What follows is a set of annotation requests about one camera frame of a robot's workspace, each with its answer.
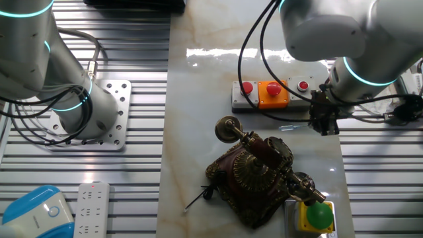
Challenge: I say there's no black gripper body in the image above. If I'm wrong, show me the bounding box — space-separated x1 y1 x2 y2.
309 89 340 122

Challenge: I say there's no white power strip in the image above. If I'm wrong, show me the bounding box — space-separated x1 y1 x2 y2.
73 181 111 238

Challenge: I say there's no yellow box green dome button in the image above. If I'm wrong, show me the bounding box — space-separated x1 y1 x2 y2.
295 200 335 235

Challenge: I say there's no orange box red mushroom button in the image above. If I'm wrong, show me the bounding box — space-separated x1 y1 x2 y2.
257 80 291 110

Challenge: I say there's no dark grey laptop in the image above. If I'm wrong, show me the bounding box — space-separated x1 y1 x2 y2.
82 0 188 15

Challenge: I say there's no blue handled small screwdriver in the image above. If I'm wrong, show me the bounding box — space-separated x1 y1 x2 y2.
278 124 313 132

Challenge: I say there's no black base cable loop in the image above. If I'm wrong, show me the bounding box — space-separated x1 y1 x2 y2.
0 85 94 147

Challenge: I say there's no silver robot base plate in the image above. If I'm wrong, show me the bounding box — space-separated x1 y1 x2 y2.
44 79 133 153

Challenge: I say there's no white ribbed plastic object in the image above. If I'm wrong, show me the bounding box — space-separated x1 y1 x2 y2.
414 73 423 97

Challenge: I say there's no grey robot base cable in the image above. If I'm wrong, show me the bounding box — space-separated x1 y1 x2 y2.
57 27 102 82

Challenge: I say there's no blue white rounded device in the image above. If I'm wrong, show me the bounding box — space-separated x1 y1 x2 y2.
0 184 75 238

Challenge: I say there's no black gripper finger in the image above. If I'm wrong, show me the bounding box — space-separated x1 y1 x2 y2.
312 114 333 130
320 117 340 136

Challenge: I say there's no brown brass rotary phone base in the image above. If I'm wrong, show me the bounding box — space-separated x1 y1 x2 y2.
205 134 300 230

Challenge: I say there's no grey box flat red button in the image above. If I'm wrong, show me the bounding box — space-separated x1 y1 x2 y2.
286 75 315 110

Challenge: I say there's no antique brown rotary telephone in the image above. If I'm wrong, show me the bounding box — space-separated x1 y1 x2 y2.
214 115 327 204

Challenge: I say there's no thin black phone line cord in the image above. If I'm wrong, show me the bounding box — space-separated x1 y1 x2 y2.
183 183 221 213

